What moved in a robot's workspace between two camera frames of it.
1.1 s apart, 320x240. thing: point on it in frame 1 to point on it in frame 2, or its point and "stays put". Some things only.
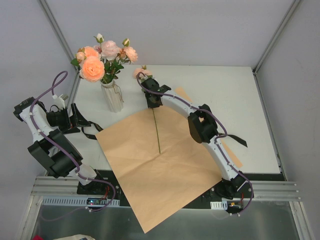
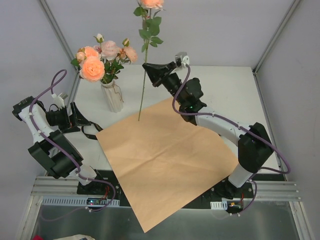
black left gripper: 73,116 stays put
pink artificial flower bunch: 142,74 to 150,23
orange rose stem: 92,68 stays put
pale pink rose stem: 109,52 stays put
